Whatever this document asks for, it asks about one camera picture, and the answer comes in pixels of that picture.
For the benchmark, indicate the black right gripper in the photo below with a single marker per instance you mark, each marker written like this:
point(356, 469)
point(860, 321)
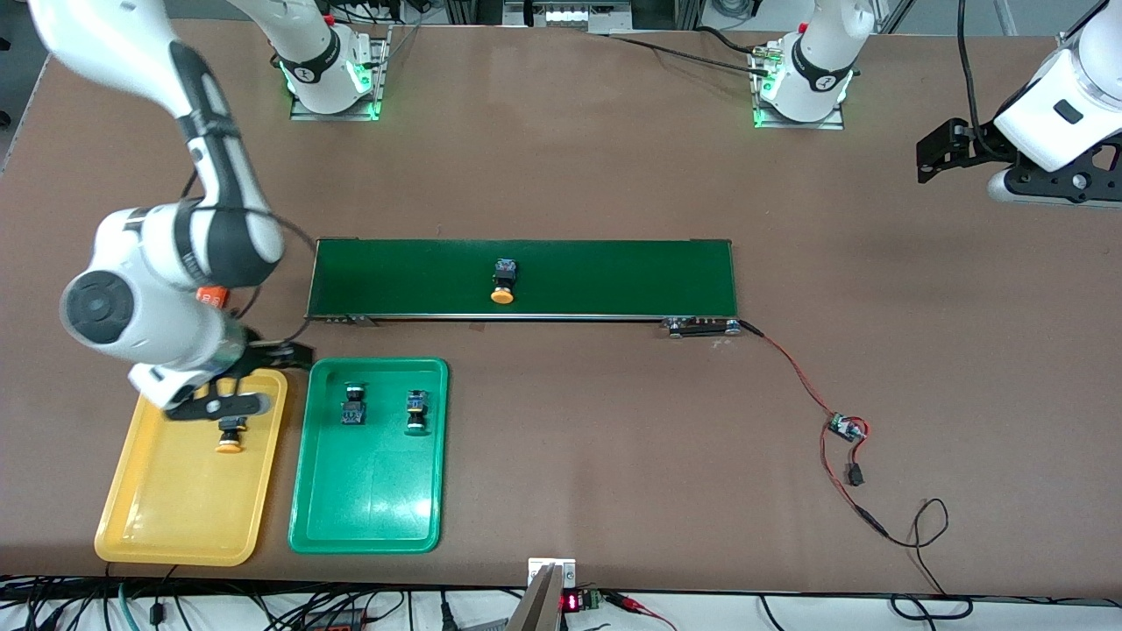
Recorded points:
point(268, 353)

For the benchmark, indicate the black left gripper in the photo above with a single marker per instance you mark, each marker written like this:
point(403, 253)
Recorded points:
point(980, 140)

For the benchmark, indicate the green mushroom push button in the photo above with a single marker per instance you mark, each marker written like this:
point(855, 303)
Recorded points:
point(353, 412)
point(417, 405)

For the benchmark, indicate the orange cylinder white print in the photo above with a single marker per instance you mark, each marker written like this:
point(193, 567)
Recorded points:
point(213, 298)

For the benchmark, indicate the yellow mushroom push button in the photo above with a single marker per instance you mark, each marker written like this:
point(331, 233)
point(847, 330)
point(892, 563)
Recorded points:
point(504, 273)
point(230, 443)

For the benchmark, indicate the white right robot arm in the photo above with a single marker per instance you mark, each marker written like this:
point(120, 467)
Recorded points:
point(131, 298)

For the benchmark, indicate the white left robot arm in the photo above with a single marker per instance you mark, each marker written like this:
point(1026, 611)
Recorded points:
point(815, 53)

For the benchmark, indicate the green plastic tray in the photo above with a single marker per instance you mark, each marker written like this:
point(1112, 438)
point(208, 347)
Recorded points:
point(368, 482)

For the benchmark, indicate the yellow plastic tray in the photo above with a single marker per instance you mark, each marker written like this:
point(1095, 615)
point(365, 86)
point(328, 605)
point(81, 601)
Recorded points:
point(188, 491)

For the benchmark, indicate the small controller circuit board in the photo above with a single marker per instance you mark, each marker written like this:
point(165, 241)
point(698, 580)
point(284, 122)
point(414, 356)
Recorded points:
point(846, 428)

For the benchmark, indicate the green conveyor belt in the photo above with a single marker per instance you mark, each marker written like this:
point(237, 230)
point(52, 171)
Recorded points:
point(614, 276)

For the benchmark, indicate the small black plug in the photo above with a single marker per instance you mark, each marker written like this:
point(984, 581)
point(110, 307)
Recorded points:
point(855, 476)

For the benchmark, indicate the red digit display module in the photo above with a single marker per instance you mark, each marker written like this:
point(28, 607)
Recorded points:
point(571, 602)

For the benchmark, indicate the red clip lead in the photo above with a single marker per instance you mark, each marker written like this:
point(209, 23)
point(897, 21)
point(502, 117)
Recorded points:
point(633, 603)

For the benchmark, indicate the white electrical device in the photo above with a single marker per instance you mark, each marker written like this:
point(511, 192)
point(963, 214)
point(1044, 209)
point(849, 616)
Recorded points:
point(570, 13)

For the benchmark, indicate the aluminium frame corner profile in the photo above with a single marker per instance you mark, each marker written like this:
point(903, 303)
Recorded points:
point(1068, 44)

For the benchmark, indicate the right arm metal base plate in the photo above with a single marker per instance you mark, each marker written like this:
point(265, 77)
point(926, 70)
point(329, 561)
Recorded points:
point(380, 88)

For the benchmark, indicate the metal camera pole bracket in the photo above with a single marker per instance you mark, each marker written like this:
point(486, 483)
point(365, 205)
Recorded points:
point(543, 605)

